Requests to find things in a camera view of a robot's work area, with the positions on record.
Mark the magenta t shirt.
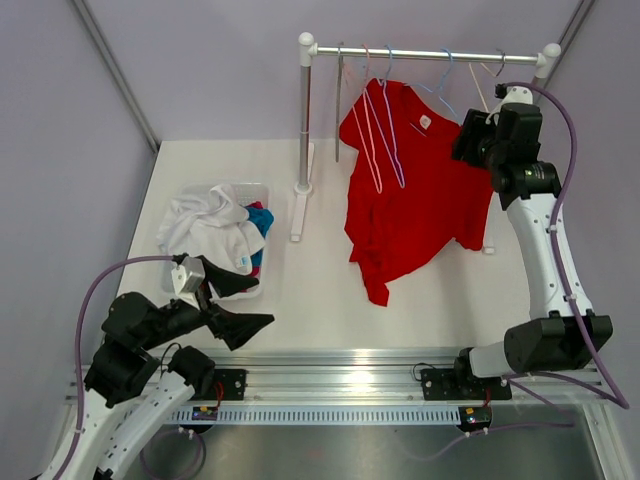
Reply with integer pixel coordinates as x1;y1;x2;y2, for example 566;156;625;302
245;220;262;276

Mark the cream white hanger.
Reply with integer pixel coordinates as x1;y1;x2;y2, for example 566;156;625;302
467;49;506;112

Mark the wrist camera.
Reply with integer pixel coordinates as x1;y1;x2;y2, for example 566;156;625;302
171;256;205;310
485;86;533;125

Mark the red t shirt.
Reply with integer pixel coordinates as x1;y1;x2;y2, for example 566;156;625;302
339;79;492;306

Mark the white t shirt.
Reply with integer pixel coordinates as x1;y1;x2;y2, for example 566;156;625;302
155;182;267;291

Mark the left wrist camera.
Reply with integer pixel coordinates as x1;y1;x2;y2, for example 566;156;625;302
171;256;205;310

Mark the grey hanger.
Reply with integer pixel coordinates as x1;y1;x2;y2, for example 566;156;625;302
334;41;344;163

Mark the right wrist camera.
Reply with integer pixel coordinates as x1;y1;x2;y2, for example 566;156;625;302
485;86;533;125

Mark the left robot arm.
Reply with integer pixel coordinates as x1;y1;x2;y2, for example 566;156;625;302
40;254;275;479

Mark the pink hanger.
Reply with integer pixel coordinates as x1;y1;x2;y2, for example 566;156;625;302
354;44;383;194

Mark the white slotted cable duct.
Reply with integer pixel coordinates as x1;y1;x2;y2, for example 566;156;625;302
166;405;461;426

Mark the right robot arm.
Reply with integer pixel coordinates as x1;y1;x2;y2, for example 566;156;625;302
452;102;613;397

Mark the blue t shirt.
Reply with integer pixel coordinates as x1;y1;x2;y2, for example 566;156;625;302
246;202;275;270

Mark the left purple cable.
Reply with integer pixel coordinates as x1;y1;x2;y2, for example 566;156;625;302
49;254;179;479

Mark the metal clothes rack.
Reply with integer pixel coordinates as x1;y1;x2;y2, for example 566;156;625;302
289;32;562;242

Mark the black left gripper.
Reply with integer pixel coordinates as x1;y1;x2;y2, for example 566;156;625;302
140;256;274;351

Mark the light blue hanger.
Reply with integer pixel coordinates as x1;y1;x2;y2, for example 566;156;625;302
409;48;460;125
378;44;406;189

